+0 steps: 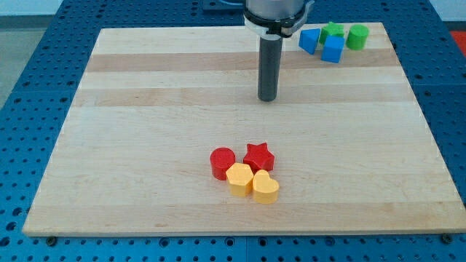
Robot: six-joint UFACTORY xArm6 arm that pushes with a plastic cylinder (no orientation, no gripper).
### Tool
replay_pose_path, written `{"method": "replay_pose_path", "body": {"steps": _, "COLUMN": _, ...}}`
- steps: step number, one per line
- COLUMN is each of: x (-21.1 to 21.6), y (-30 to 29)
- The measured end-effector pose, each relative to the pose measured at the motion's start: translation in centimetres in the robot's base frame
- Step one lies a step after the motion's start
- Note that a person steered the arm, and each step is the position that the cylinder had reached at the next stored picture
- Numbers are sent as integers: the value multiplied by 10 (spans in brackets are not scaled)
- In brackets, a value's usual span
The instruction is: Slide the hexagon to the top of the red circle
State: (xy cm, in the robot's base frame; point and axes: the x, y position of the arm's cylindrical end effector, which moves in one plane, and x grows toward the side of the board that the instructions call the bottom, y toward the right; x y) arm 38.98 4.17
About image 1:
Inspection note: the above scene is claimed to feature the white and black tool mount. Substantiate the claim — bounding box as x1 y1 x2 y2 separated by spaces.
243 0 315 38

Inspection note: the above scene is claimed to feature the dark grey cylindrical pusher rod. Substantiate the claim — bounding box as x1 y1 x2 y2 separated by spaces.
258 38 283 102

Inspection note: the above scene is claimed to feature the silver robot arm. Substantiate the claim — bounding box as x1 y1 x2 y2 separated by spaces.
243 0 315 102

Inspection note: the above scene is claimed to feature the yellow hexagon block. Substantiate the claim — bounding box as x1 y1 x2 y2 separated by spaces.
226 163 254 197

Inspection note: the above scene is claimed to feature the blue triangle block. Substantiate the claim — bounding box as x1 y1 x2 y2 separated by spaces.
299 28 321 55

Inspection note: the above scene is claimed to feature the green star block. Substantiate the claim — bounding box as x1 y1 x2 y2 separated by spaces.
319 22 344 44

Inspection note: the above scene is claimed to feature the blue cube block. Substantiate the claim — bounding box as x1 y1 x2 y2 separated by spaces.
321 36 344 63

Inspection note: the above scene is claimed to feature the green cylinder block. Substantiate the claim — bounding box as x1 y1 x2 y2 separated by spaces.
346 24 369 50

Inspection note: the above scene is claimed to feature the red star block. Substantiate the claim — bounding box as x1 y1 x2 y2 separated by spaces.
243 143 275 172

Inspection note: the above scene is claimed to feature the red cylinder block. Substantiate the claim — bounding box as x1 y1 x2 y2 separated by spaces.
210 147 236 180

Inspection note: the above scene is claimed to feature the light wooden board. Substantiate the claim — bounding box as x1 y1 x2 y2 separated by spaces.
23 23 465 237

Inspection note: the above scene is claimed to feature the yellow heart block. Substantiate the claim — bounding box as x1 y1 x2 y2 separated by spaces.
253 170 280 204

